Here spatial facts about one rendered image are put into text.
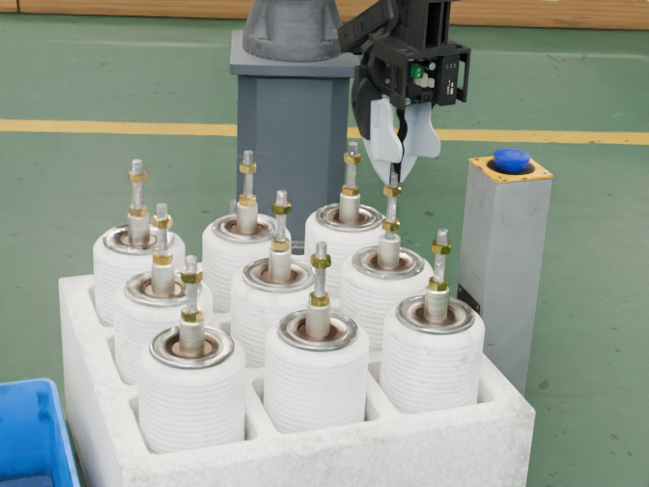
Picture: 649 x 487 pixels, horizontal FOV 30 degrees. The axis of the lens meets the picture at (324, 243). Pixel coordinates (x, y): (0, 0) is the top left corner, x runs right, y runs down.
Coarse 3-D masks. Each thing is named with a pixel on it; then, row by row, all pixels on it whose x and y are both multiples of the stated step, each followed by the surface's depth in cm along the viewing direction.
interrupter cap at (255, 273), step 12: (252, 264) 123; (264, 264) 123; (300, 264) 123; (252, 276) 120; (264, 276) 121; (300, 276) 121; (312, 276) 121; (264, 288) 118; (276, 288) 118; (288, 288) 118; (300, 288) 118
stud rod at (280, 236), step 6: (282, 192) 117; (282, 198) 117; (282, 204) 118; (276, 216) 118; (282, 216) 118; (276, 222) 118; (282, 222) 118; (276, 228) 119; (282, 228) 119; (276, 234) 119; (282, 234) 119; (276, 240) 119; (282, 240) 119
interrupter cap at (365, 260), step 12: (360, 252) 126; (372, 252) 127; (408, 252) 127; (360, 264) 124; (372, 264) 125; (408, 264) 125; (420, 264) 124; (372, 276) 122; (384, 276) 121; (396, 276) 121; (408, 276) 122
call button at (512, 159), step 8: (496, 152) 134; (504, 152) 134; (512, 152) 134; (520, 152) 134; (496, 160) 133; (504, 160) 132; (512, 160) 132; (520, 160) 132; (528, 160) 133; (504, 168) 133; (512, 168) 133; (520, 168) 133
